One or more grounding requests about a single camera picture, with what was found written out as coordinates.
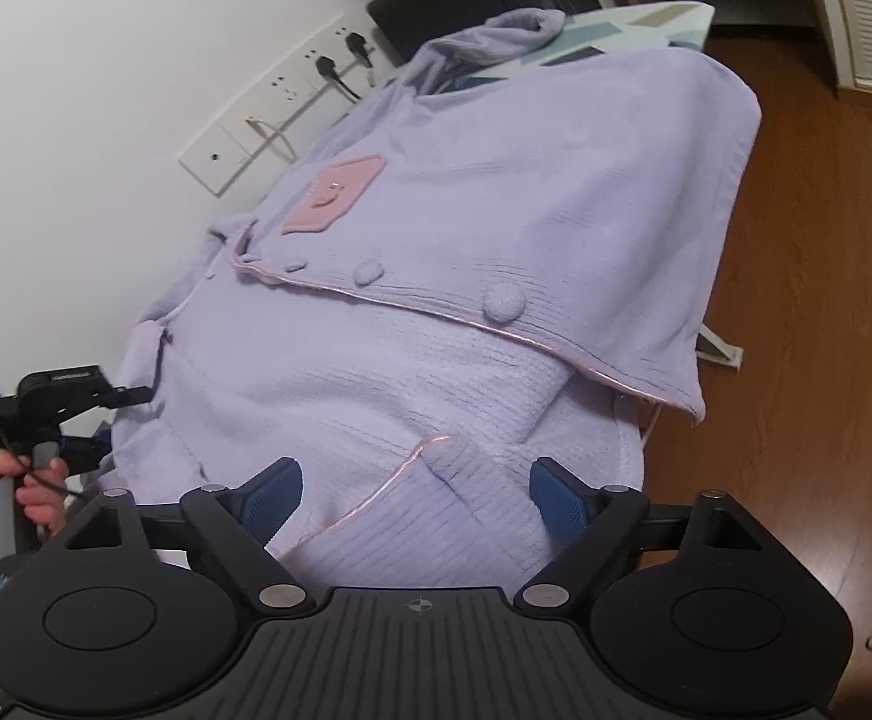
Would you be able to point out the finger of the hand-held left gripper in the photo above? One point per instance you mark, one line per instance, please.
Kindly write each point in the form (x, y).
(129, 394)
(84, 454)

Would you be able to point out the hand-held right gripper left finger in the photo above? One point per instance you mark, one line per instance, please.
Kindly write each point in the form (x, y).
(275, 499)

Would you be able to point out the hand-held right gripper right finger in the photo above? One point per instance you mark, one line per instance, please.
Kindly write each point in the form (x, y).
(556, 496)

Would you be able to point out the lavender fleece pajama top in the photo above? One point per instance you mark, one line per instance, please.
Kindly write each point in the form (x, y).
(481, 225)

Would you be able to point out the person's left hand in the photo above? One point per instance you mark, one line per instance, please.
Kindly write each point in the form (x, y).
(39, 499)

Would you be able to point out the black power plug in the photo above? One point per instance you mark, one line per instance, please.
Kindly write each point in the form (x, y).
(357, 41)
(326, 66)

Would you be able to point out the black storage box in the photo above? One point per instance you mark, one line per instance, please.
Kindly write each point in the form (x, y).
(443, 7)

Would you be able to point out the white wall socket panel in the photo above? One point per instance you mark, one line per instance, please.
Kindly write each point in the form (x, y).
(215, 157)

